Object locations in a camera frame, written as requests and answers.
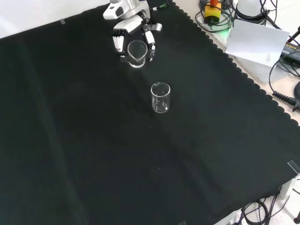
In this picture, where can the small clear glass beaker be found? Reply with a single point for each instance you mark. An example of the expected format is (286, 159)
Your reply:
(137, 65)

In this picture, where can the tall clear glass beaker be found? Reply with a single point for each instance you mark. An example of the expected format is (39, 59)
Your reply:
(160, 109)

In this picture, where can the black bench cloth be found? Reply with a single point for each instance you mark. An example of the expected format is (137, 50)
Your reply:
(93, 140)

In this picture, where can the clear tape piece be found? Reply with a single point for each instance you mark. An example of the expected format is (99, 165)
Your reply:
(62, 21)
(293, 167)
(182, 222)

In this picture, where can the yellow stop button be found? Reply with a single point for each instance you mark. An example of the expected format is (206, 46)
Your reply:
(212, 12)

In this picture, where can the pale board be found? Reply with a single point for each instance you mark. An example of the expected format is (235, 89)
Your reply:
(253, 42)

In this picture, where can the black power adapter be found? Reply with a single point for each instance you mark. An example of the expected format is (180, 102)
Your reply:
(291, 50)

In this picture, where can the black tripod rod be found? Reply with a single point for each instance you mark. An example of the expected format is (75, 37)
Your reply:
(294, 35)

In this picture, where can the grey table leg bracket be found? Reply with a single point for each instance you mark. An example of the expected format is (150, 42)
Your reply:
(286, 188)

